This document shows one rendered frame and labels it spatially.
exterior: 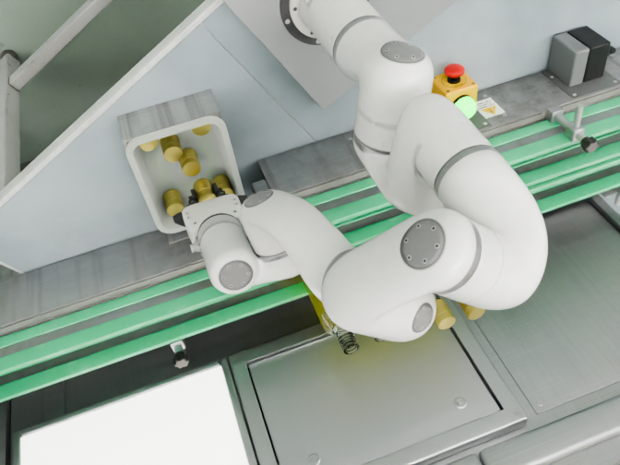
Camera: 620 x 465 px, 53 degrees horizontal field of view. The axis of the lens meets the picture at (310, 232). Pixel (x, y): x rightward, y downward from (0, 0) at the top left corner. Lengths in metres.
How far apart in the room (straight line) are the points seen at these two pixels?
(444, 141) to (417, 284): 0.19
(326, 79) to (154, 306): 0.52
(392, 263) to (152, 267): 0.70
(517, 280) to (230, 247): 0.42
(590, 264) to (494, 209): 0.80
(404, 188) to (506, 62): 0.65
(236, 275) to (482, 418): 0.53
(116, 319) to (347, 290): 0.63
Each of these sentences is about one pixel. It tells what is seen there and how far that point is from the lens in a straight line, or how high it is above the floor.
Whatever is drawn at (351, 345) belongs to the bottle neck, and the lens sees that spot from 1.10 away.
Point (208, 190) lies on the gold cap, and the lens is 1.15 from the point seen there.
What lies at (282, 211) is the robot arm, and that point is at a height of 1.13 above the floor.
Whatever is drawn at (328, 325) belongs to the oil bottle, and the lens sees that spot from 1.13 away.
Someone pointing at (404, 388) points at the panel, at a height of 1.18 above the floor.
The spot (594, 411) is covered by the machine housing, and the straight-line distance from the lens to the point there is 1.24.
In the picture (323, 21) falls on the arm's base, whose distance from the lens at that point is 0.98.
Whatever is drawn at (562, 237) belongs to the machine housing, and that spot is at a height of 0.95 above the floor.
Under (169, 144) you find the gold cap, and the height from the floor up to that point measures 0.80.
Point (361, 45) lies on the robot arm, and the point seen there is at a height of 1.01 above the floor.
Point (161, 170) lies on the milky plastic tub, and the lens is 1.20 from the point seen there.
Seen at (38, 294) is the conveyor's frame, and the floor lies 0.83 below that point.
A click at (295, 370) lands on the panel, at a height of 1.06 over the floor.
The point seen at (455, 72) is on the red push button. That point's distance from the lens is 1.26.
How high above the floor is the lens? 1.74
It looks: 43 degrees down
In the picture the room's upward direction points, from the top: 154 degrees clockwise
